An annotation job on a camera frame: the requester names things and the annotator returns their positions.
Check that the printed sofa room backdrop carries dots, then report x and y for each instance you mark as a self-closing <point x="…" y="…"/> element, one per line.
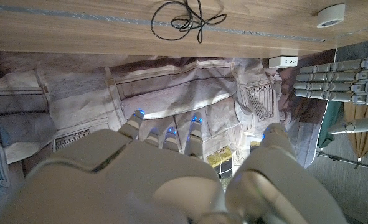
<point x="171" y="90"/>

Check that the white tape roll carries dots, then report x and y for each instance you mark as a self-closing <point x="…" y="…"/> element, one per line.
<point x="330" y="14"/>

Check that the black metal rod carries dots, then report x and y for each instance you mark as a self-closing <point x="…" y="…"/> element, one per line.
<point x="342" y="159"/>

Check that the green hanging cloth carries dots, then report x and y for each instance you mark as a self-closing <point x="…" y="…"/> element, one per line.
<point x="328" y="121"/>

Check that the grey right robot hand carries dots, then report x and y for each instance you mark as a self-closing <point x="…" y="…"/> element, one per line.
<point x="124" y="186"/>

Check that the white power strip box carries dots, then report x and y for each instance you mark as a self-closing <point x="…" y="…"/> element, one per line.
<point x="282" y="62"/>

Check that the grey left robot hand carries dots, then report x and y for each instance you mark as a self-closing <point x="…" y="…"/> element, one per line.
<point x="336" y="84"/>

